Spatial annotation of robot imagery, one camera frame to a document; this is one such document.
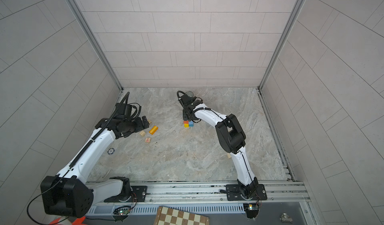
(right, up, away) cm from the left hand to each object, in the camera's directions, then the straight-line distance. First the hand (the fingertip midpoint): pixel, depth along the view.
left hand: (146, 123), depth 81 cm
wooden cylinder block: (+43, -13, -12) cm, 46 cm away
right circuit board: (+53, -38, -13) cm, 67 cm away
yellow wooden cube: (+21, -4, +13) cm, 25 cm away
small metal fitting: (+66, -38, -18) cm, 78 cm away
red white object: (-24, -37, -21) cm, 49 cm away
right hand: (+22, +2, +15) cm, 27 cm away
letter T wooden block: (-2, -11, +7) cm, 14 cm away
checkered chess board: (+16, -38, -17) cm, 44 cm away
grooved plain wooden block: (-6, -8, +10) cm, 14 cm away
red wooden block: (+21, -1, +11) cm, 23 cm away
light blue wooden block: (+24, -3, +12) cm, 27 cm away
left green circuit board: (-5, -36, -17) cm, 41 cm away
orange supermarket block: (0, -6, +11) cm, 13 cm away
